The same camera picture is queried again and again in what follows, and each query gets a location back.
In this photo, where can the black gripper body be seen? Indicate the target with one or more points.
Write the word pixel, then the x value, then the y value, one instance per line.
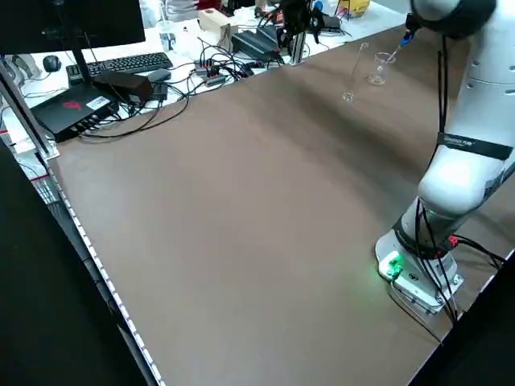
pixel 411 23
pixel 297 16

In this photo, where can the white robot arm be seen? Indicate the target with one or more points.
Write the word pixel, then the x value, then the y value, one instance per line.
pixel 475 100

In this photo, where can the red plug on arm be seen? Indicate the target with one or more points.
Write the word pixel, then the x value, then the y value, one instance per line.
pixel 452 242

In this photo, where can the red and black tool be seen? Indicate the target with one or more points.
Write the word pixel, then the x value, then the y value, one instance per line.
pixel 267 14

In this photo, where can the black power brick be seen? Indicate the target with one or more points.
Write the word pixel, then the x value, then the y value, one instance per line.
pixel 269 37
pixel 251 44

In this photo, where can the yellow rounded object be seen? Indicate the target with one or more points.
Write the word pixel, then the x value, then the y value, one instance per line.
pixel 358 7

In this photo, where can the clear glass beaker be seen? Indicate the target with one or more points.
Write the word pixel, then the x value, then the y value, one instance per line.
pixel 380 70

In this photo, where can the grey USB hub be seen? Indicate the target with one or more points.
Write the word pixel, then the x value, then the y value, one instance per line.
pixel 215 80
pixel 209 66

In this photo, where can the clear plastic cup with lid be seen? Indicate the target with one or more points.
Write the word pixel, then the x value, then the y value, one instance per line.
pixel 166 38

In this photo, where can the white plastic bag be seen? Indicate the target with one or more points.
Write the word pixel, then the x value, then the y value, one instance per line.
pixel 151 12

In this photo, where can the small grey device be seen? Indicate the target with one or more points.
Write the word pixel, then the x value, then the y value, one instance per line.
pixel 159 74

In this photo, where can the black keyboard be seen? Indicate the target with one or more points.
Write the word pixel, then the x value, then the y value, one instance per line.
pixel 120 64

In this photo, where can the dark rectangular box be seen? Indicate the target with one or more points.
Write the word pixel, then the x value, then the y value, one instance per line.
pixel 124 84

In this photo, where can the black monitor stand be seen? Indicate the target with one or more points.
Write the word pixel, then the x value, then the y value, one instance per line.
pixel 80 64

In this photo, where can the black computer monitor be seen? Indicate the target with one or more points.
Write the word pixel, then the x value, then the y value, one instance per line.
pixel 72 20

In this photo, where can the black box with red logo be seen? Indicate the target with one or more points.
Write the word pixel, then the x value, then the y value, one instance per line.
pixel 72 108

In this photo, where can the black computer mouse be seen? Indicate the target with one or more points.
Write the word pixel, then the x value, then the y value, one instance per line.
pixel 51 63

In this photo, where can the aluminium profile post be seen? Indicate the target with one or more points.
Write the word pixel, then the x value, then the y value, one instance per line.
pixel 299 50

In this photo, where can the aluminium corner post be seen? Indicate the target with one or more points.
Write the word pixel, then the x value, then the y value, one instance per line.
pixel 24 108

